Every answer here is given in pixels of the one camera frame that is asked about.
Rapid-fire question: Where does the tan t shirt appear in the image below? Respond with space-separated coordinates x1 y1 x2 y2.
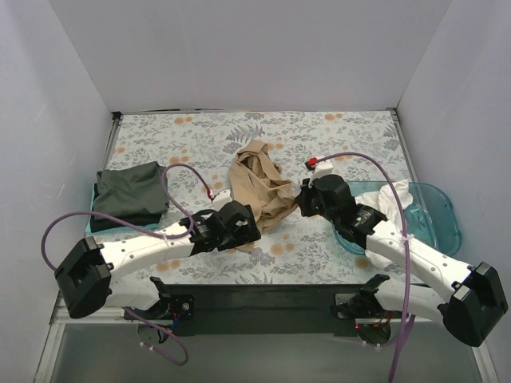
228 140 297 234

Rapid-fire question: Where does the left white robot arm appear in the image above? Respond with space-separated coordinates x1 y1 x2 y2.
54 201 261 319

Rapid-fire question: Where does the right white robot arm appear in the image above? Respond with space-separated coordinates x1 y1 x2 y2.
295 174 509 347

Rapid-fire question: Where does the floral table cloth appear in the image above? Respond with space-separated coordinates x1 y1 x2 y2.
107 111 411 284

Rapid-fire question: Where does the white t shirt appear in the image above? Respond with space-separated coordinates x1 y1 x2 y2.
355 180 413 270

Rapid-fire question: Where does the black folded t shirt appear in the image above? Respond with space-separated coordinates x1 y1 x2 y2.
89 184 138 233

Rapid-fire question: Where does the teal plastic basket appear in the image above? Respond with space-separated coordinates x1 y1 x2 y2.
333 180 464 259

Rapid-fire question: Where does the dark grey folded t shirt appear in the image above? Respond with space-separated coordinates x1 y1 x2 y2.
92 161 169 226

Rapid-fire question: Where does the teal folded t shirt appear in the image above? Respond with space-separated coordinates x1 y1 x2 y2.
84 181 163 235

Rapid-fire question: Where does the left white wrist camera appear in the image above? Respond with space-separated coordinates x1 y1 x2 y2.
208 189 232 211

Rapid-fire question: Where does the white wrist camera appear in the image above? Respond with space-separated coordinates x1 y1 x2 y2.
305 156 333 188
208 189 232 211

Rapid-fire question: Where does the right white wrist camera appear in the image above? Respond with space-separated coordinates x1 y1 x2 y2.
305 156 333 188

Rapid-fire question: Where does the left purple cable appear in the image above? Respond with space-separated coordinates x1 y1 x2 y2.
42 162 212 366

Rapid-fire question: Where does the purple cable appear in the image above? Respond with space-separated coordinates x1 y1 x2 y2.
319 152 416 382
42 162 212 366

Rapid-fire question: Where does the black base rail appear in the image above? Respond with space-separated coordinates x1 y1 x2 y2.
119 278 412 336

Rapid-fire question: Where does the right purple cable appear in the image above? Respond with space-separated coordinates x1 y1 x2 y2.
319 152 416 382

